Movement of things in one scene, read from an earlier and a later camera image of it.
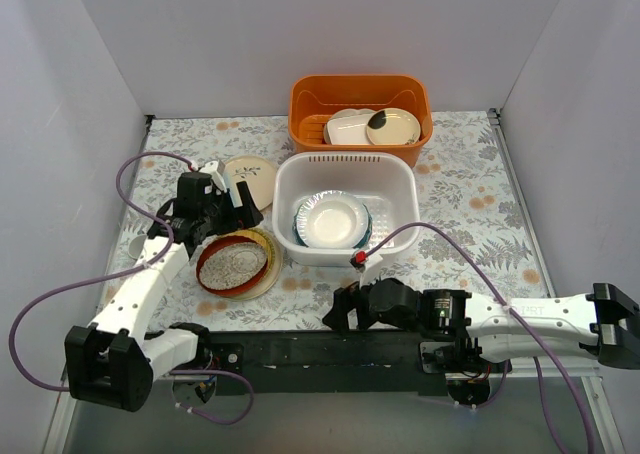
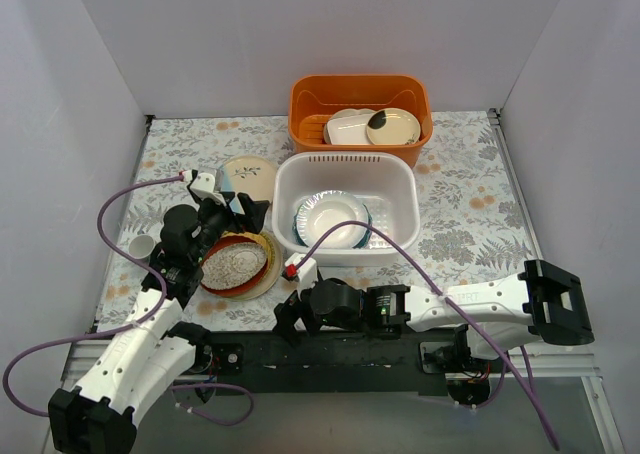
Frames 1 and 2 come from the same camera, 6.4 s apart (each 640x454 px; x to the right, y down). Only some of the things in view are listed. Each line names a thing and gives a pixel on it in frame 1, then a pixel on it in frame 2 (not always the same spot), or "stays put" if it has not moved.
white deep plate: (332, 219) stays put
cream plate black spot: (392, 127) stays put
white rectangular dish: (349, 130) stays put
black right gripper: (357, 306) → (302, 309)
